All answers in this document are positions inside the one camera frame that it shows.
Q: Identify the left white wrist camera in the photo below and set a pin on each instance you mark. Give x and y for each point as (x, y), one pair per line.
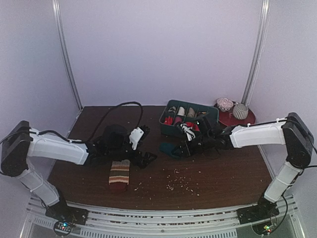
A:
(135, 136)

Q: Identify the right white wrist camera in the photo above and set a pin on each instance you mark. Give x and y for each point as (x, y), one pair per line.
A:
(188, 131)

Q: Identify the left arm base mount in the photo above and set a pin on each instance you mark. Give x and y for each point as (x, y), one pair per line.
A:
(73, 215)

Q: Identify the left aluminium corner post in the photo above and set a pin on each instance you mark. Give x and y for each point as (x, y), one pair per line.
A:
(65, 55)

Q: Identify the green divided storage box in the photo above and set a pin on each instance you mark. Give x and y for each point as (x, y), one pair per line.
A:
(192, 112)

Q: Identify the right aluminium corner post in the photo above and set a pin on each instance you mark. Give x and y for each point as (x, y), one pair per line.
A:
(259, 47)

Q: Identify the white striped cup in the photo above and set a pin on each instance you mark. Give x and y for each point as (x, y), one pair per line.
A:
(240, 111)

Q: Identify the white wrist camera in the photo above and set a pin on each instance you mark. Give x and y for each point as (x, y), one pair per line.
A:
(188, 131)
(135, 136)

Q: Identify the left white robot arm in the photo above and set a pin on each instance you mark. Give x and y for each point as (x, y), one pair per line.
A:
(24, 142)

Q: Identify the red socks in box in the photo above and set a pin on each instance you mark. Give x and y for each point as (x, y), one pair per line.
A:
(169, 121)

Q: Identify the aluminium corner post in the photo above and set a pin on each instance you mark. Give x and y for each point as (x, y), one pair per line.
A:
(259, 47)
(65, 55)

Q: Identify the pink patterned bowl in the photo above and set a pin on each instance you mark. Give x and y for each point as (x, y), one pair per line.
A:
(224, 104)

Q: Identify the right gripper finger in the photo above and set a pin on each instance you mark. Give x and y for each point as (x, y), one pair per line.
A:
(181, 151)
(181, 127)

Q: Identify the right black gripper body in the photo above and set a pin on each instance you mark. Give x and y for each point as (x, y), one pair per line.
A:
(187, 142)

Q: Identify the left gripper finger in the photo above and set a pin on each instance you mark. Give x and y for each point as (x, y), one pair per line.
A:
(146, 130)
(142, 160)

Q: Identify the cream rolled sock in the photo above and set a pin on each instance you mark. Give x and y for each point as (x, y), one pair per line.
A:
(181, 111)

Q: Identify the beige striped sock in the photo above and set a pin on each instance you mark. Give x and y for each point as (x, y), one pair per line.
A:
(118, 179)

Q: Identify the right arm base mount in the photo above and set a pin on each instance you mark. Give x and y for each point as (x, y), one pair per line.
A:
(256, 213)

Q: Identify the dark green christmas sock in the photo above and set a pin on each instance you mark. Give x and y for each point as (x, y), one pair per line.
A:
(170, 150)

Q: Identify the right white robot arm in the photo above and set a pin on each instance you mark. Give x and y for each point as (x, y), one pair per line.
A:
(289, 131)

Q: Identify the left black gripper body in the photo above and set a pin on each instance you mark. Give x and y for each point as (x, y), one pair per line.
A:
(115, 154)

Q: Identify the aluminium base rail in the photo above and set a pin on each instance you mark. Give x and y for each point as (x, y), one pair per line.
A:
(103, 222)

